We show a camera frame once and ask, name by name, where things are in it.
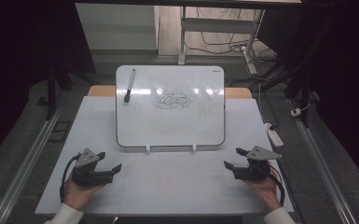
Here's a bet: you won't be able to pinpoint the aluminium rail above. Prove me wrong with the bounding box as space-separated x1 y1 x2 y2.
0 101 64 224
286 98 359 224

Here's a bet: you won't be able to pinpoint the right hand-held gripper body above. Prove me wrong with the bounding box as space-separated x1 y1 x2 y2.
232 145 283 181

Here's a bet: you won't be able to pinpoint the black and grey marker pen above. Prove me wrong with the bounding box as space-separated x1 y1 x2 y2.
123 68 137 104

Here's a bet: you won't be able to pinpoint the black metal stand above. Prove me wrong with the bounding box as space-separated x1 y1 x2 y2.
283 59 313 129
36 63 74 121

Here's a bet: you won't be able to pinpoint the white power strip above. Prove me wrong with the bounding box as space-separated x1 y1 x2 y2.
263 122 284 148

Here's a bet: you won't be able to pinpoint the white cabinet panel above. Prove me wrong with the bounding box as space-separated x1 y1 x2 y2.
75 3 159 51

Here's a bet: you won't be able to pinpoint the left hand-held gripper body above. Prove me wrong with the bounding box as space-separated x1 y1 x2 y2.
70 147 115 188

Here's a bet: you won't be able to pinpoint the black floor cables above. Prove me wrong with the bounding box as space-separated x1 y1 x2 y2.
185 7 279 64

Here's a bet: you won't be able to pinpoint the person's right hand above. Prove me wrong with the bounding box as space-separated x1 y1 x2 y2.
242 160 283 211

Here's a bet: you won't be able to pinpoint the white desk frame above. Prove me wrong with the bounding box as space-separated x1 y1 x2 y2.
177 6 266 76

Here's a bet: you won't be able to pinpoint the white whiteboard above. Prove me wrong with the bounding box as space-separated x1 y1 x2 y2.
115 64 226 148

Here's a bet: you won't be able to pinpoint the person's left hand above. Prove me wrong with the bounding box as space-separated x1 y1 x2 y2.
62 173 107 211

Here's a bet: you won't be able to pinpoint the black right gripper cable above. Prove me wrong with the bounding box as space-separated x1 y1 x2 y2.
268 164 286 207

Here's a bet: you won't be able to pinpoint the white table mat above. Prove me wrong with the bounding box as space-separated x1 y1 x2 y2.
35 95 295 217

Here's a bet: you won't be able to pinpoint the small white adapter with cable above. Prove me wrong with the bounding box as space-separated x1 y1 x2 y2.
290 101 311 119

